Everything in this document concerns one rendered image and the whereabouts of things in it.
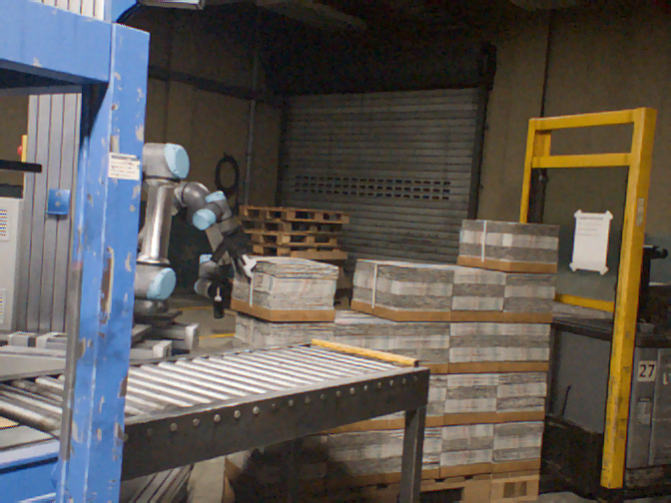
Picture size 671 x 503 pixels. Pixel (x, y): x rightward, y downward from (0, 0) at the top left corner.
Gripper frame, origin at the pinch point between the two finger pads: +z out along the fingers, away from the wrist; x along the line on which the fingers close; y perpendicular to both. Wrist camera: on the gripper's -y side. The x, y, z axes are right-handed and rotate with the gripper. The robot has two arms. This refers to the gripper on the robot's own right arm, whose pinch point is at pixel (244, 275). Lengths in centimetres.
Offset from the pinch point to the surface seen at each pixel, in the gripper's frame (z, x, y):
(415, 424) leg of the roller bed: 40, -98, -2
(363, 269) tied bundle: 28, 10, 57
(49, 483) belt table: -29, -152, -102
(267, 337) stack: 22.6, -14.9, -6.6
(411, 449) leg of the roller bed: 47, -98, -6
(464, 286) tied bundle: 48, -20, 85
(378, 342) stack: 49, -19, 36
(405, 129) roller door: 121, 628, 509
